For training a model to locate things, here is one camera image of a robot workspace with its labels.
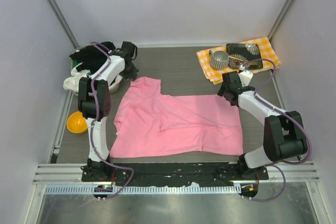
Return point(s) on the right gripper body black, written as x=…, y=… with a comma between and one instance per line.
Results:
x=222, y=90

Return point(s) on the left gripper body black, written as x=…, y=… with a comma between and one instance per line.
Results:
x=130, y=72

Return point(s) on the pink t shirt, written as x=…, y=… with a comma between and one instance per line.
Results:
x=151, y=124

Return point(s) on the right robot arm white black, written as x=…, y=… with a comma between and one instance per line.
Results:
x=284, y=136

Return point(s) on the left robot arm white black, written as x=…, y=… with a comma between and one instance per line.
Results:
x=95, y=104

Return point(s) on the grey striped cup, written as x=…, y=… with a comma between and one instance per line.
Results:
x=219, y=60

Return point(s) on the black floral rectangular plate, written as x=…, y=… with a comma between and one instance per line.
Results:
x=248, y=51

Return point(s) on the black t shirt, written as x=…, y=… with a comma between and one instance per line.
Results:
x=88, y=58

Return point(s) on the orange checkered cloth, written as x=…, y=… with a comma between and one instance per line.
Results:
x=215, y=76

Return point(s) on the white printed t shirt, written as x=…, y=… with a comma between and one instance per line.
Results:
x=72, y=83

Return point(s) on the orange plastic bowl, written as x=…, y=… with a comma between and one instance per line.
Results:
x=76, y=123

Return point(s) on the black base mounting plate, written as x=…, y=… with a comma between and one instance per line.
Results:
x=171, y=174

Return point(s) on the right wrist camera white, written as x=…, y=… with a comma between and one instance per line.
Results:
x=246, y=74

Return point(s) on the white slotted cable duct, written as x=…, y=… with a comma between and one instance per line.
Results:
x=152, y=190

